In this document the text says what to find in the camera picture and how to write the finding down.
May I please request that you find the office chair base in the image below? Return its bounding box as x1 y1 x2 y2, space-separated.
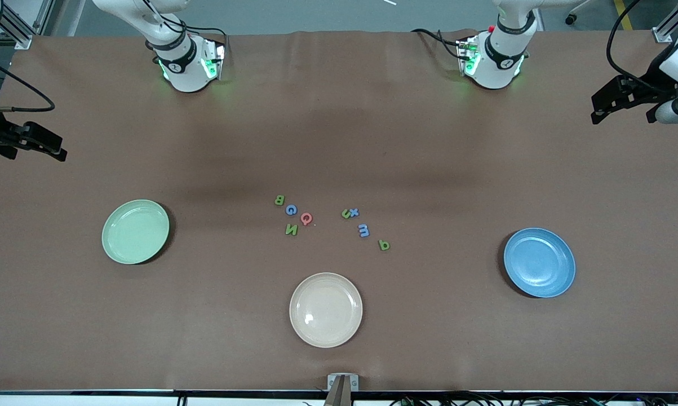
564 0 596 27

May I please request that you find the green plate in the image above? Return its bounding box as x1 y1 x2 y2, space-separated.
101 199 171 265

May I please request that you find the blue plate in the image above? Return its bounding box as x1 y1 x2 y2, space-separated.
503 227 577 298

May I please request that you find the brown table cover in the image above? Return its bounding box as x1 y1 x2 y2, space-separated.
0 28 678 392

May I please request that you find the black table edge trim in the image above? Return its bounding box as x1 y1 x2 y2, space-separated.
0 388 678 396

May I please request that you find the beige plate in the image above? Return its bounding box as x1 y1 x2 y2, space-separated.
290 272 364 348

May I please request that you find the aluminium frame profile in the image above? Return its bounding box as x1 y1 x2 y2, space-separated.
0 0 55 50
652 0 678 44

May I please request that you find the black base cable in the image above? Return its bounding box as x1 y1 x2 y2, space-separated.
411 28 470 60
144 11 229 65

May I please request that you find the grey metal bracket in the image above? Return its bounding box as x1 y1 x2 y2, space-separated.
327 373 360 391

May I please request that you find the beige camera pole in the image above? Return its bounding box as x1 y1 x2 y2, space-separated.
324 377 353 406

